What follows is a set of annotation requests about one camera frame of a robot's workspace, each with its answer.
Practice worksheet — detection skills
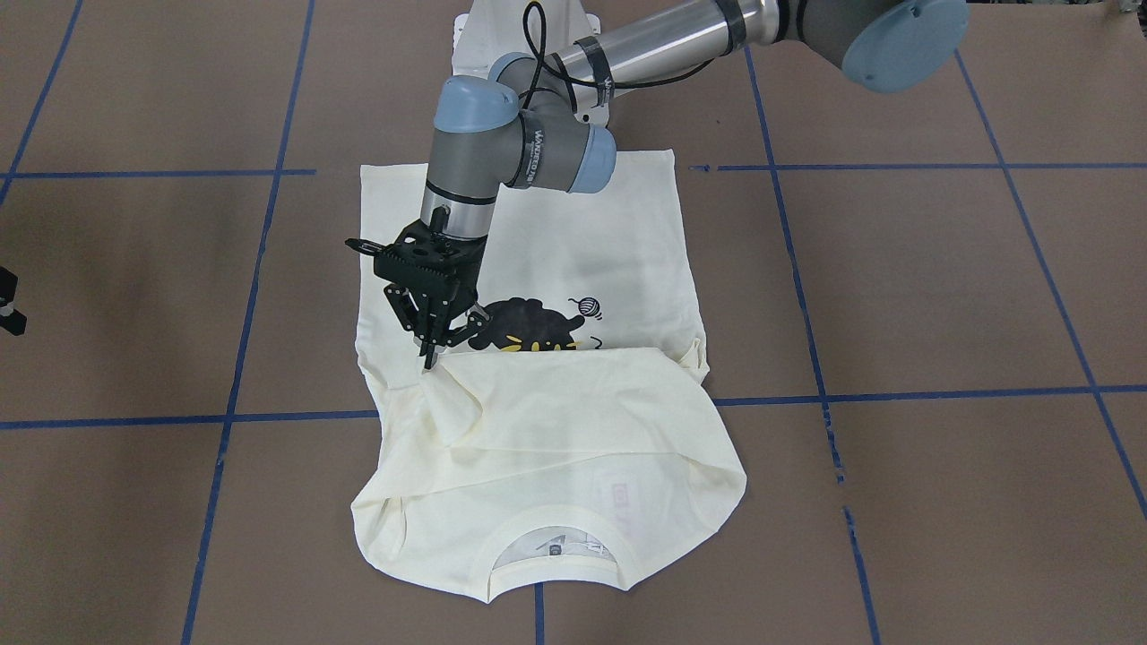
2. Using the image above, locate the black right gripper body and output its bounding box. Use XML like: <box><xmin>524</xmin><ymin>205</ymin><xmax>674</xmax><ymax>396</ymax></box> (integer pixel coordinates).
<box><xmin>0</xmin><ymin>269</ymin><xmax>26</xmax><ymax>336</ymax></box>

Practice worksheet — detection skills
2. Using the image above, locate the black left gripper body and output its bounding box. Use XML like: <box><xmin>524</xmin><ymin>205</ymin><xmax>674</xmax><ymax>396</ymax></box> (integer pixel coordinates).
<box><xmin>348</xmin><ymin>207</ymin><xmax>487</xmax><ymax>305</ymax></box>

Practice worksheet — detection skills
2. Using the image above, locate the cream long-sleeve cat shirt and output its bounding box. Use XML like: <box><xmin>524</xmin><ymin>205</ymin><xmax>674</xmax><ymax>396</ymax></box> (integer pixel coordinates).
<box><xmin>349</xmin><ymin>150</ymin><xmax>746</xmax><ymax>603</ymax></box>

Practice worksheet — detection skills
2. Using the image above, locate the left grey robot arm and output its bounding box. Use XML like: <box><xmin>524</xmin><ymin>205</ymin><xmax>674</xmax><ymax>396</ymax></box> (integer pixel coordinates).
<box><xmin>348</xmin><ymin>1</ymin><xmax>970</xmax><ymax>368</ymax></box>

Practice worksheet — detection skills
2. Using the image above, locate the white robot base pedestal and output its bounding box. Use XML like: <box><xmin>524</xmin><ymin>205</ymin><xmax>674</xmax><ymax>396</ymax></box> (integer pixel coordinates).
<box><xmin>452</xmin><ymin>1</ymin><xmax>602</xmax><ymax>79</ymax></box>

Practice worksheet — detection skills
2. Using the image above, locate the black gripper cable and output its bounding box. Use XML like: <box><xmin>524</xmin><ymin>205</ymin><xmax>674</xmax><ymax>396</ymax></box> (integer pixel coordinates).
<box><xmin>522</xmin><ymin>0</ymin><xmax>718</xmax><ymax>117</ymax></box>

